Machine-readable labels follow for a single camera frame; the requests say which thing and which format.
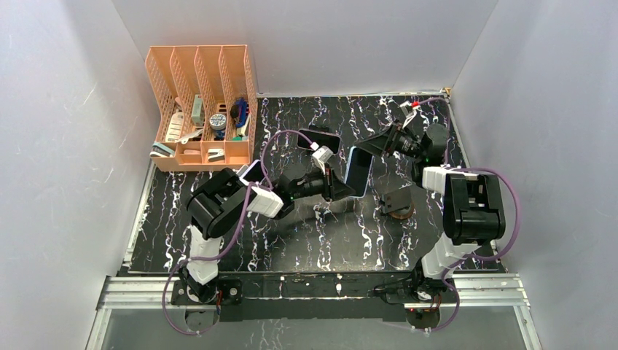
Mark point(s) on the green white box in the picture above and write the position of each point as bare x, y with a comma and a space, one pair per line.
197, 113

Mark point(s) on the phone with blue case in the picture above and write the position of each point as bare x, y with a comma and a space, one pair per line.
357, 173

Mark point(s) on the white label tag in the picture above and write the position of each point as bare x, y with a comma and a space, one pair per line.
174, 129

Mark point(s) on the phone with purple case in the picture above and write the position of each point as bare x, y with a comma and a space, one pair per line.
254, 173

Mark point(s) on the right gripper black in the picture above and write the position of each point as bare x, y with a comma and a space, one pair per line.
385, 141

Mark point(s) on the orange plastic file organizer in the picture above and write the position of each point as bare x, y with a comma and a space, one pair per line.
208, 106

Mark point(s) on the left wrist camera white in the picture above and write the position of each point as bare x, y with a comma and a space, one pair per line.
321, 156

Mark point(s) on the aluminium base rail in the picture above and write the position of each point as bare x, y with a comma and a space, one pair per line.
245, 296

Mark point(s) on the blue black tool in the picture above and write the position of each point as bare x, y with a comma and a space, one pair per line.
239, 112

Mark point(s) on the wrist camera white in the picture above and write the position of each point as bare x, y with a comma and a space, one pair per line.
410, 110
321, 156

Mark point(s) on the phone with pink case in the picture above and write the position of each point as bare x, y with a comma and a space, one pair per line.
332, 141

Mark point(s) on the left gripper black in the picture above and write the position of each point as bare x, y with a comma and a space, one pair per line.
338, 189

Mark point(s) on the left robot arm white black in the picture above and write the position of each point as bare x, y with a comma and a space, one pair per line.
221, 204

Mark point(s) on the round blue white tape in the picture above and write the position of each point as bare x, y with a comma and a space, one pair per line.
218, 122

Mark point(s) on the grey stand on wooden base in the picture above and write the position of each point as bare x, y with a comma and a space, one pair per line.
397, 204

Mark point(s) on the white stapler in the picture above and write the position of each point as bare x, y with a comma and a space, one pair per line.
215, 155

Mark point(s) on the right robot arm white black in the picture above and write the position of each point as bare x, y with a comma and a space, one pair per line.
472, 213

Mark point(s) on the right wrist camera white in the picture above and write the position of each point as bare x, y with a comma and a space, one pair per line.
410, 110

